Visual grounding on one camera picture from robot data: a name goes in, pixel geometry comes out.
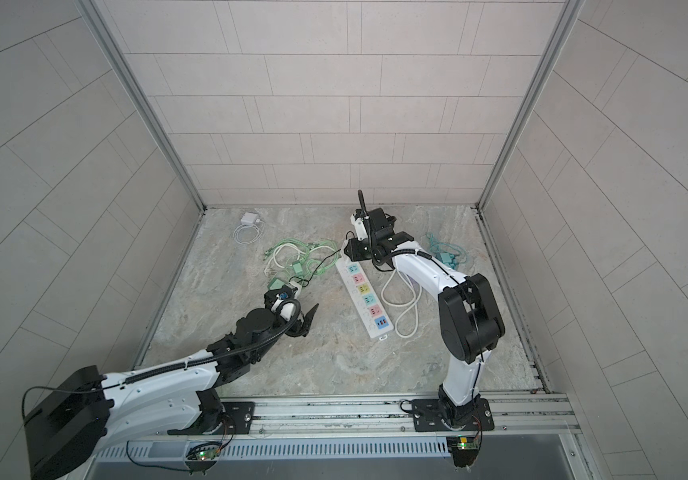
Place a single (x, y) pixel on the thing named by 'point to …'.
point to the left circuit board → (204, 454)
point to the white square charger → (249, 218)
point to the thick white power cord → (273, 257)
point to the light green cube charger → (277, 284)
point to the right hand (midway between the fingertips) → (348, 248)
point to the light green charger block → (297, 267)
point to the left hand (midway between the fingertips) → (312, 295)
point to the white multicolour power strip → (377, 324)
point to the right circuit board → (464, 444)
